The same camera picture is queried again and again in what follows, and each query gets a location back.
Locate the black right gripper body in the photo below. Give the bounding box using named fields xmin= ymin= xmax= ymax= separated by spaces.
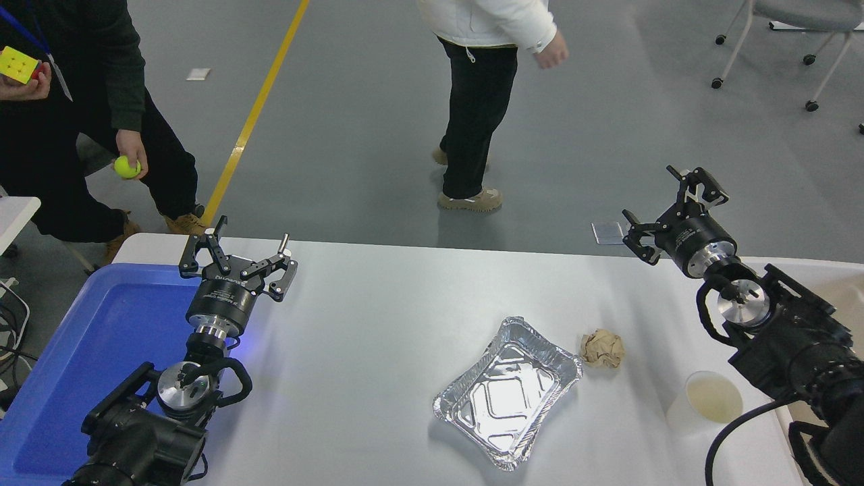
xmin=656 ymin=213 xmax=737 ymax=278

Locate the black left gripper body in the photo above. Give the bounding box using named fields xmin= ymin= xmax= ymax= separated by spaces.
xmin=186 ymin=267 xmax=261 ymax=333

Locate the white paper cup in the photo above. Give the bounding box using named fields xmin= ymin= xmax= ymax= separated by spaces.
xmin=665 ymin=370 xmax=745 ymax=438

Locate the colourful puzzle cube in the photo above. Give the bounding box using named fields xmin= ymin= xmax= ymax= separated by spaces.
xmin=0 ymin=45 xmax=42 ymax=86

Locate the person's left hand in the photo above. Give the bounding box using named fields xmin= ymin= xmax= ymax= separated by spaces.
xmin=115 ymin=128 xmax=150 ymax=181

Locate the person's hand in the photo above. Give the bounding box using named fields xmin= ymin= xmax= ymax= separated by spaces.
xmin=535 ymin=30 xmax=570 ymax=70

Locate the person's right hand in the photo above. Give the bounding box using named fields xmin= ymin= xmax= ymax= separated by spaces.
xmin=0 ymin=62 xmax=53 ymax=103

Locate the crumpled tan paper ball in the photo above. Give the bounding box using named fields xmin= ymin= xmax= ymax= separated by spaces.
xmin=579 ymin=329 xmax=626 ymax=369

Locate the blue plastic tray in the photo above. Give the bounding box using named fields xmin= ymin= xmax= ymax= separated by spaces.
xmin=0 ymin=263 xmax=241 ymax=486

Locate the large pale bin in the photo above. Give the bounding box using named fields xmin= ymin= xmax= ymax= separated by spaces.
xmin=726 ymin=256 xmax=864 ymax=486

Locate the small white side table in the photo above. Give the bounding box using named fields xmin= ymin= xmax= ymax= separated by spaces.
xmin=0 ymin=196 xmax=42 ymax=257

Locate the flat white panel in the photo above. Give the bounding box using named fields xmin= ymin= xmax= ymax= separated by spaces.
xmin=769 ymin=20 xmax=864 ymax=32

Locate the silver foil tray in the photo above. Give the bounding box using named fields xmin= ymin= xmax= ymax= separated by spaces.
xmin=432 ymin=316 xmax=583 ymax=472

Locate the person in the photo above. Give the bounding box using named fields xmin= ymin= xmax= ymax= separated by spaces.
xmin=417 ymin=0 xmax=569 ymax=214
xmin=0 ymin=0 xmax=207 ymax=267

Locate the grey chair with white legs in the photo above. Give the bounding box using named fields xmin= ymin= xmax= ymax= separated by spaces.
xmin=711 ymin=0 xmax=864 ymax=113

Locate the white cable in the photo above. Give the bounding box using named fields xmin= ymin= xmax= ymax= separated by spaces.
xmin=0 ymin=277 xmax=32 ymax=353

